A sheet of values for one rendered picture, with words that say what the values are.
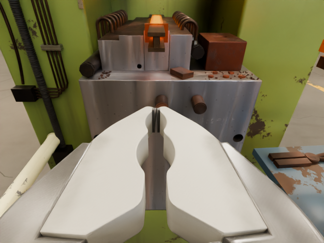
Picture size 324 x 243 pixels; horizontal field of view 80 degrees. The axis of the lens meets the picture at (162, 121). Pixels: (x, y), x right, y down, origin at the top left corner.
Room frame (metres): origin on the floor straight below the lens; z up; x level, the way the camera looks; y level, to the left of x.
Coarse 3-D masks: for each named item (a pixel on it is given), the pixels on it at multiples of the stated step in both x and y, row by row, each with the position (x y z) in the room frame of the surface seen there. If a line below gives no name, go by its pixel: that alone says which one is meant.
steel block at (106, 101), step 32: (192, 64) 0.50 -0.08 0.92; (96, 96) 0.38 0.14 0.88; (128, 96) 0.38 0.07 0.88; (192, 96) 0.38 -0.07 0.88; (224, 96) 0.38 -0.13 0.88; (256, 96) 0.39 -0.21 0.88; (96, 128) 0.38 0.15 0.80; (224, 128) 0.39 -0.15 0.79; (160, 160) 0.38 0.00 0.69; (160, 192) 0.38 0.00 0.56
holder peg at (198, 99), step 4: (196, 96) 0.37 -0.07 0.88; (200, 96) 0.37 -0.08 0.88; (192, 100) 0.37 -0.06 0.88; (196, 100) 0.36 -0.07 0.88; (200, 100) 0.35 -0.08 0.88; (192, 104) 0.36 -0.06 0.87; (196, 104) 0.34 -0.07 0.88; (200, 104) 0.34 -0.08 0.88; (204, 104) 0.35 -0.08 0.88; (196, 108) 0.34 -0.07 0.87; (200, 108) 0.34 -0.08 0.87; (204, 108) 0.34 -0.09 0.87; (196, 112) 0.34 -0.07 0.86; (200, 112) 0.34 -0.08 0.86
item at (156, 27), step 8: (152, 16) 0.66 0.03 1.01; (160, 16) 0.67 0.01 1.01; (152, 24) 0.42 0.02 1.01; (160, 24) 0.42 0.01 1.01; (152, 32) 0.33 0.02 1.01; (160, 32) 0.33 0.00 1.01; (152, 40) 0.39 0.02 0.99; (160, 40) 0.39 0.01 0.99; (152, 48) 0.33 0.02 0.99; (160, 48) 0.33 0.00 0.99
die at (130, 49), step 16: (128, 32) 0.48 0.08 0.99; (144, 32) 0.44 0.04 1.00; (176, 32) 0.47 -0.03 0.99; (112, 48) 0.44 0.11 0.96; (128, 48) 0.44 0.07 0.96; (144, 48) 0.44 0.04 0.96; (176, 48) 0.44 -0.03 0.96; (112, 64) 0.44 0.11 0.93; (128, 64) 0.44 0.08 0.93; (144, 64) 0.44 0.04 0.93; (160, 64) 0.44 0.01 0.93; (176, 64) 0.44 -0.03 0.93
